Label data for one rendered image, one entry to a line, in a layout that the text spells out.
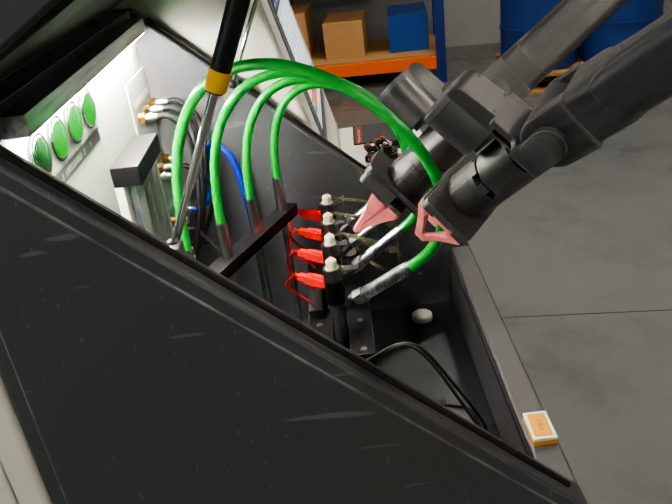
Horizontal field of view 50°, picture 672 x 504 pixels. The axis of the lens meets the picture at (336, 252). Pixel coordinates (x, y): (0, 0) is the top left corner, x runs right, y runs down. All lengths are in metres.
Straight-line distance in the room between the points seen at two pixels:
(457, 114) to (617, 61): 0.16
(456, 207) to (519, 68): 0.21
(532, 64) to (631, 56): 0.31
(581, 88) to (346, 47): 5.78
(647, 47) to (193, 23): 0.85
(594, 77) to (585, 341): 2.21
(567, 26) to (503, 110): 0.26
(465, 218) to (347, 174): 0.55
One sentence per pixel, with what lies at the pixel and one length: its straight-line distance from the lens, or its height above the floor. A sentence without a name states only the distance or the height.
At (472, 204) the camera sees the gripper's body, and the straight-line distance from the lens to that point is 0.79.
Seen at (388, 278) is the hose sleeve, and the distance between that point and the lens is 0.92.
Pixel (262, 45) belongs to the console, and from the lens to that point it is 1.30.
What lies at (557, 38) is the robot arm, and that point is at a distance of 0.96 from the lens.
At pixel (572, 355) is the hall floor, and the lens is 2.74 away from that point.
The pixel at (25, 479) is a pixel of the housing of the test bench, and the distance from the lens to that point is 0.85.
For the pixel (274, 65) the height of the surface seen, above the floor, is 1.42.
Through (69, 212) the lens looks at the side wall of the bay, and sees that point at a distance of 0.66.
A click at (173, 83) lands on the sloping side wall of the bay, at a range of 1.29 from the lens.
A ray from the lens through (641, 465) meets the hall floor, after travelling 2.35.
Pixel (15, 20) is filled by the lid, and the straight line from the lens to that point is 0.60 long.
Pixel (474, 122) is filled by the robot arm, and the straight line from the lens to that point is 0.73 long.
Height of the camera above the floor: 1.60
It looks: 27 degrees down
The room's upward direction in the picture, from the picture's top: 7 degrees counter-clockwise
